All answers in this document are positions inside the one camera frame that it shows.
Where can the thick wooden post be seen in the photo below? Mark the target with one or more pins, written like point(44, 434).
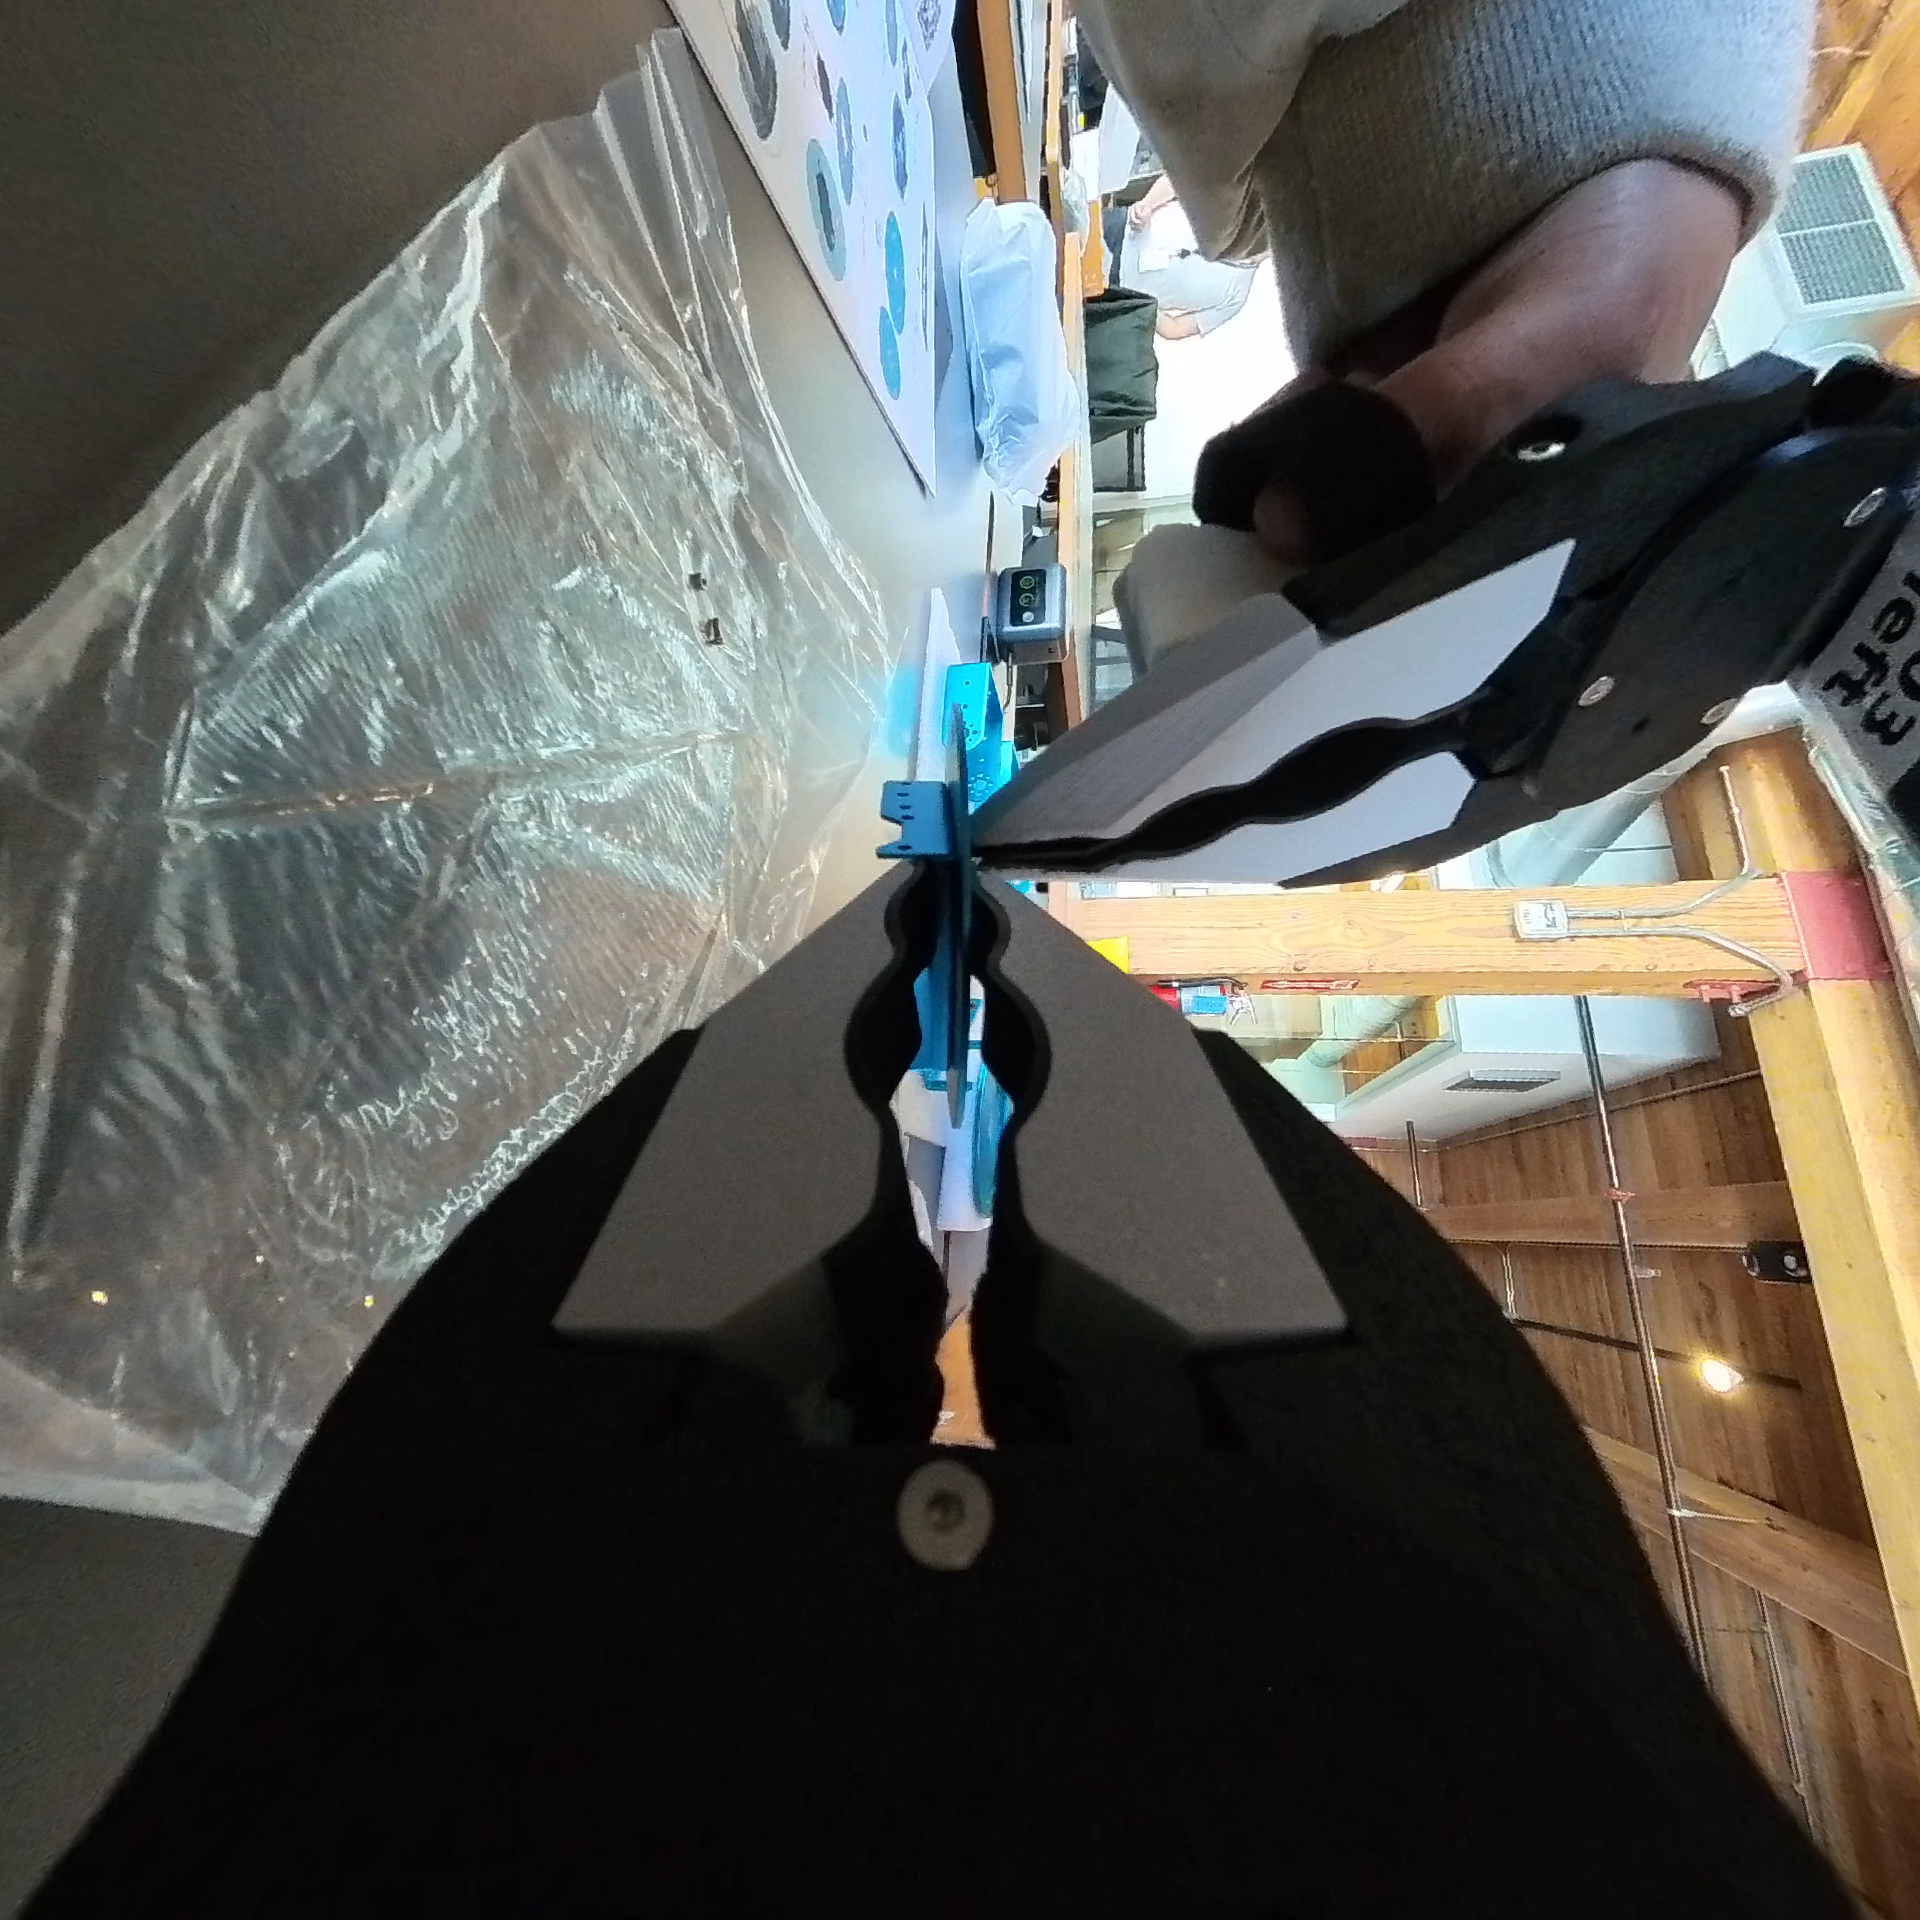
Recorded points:
point(1844, 1201)

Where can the small grey power unit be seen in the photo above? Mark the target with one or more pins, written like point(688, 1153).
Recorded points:
point(1033, 601)

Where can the wooden ceiling beam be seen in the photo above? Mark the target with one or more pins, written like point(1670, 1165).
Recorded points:
point(1350, 939)

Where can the black mesh chair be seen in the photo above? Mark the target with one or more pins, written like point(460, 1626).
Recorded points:
point(1118, 361)

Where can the orange-edged background desk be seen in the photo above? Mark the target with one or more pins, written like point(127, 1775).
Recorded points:
point(1075, 518)

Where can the yellow bin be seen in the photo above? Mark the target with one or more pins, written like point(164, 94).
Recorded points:
point(1113, 955)

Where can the instruction booklet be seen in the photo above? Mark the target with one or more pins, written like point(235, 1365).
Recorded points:
point(863, 390)

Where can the white air vent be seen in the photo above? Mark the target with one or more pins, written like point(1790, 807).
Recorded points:
point(1823, 248)

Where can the glowing ceiling lamp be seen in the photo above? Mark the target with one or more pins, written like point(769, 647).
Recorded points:
point(1720, 1373)

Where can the person's left hand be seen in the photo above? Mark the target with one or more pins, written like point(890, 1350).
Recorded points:
point(1575, 300)

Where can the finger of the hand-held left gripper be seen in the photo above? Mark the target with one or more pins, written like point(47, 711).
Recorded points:
point(1381, 819)
point(1350, 675)

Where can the blue metal U bracket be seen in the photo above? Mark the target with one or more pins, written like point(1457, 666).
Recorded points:
point(983, 734)

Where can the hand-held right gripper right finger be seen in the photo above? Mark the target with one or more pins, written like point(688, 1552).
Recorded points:
point(1184, 1184)

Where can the red metal bracket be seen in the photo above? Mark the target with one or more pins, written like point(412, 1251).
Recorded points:
point(1833, 922)

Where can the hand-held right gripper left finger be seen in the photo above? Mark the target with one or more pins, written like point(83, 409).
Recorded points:
point(720, 1184)

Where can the blue round plate with bracket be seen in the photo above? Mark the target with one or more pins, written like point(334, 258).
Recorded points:
point(919, 819)

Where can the silver air duct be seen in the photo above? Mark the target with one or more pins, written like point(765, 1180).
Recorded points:
point(1590, 840)

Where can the white foam sheet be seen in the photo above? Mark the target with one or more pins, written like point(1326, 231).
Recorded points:
point(933, 644)

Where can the clear plastic bag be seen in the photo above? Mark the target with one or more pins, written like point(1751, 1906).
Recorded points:
point(375, 751)

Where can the crumpled white plastic bag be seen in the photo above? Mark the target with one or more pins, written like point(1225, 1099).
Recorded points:
point(1013, 361)

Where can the grey electrical box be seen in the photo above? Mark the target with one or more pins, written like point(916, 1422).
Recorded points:
point(1541, 917)

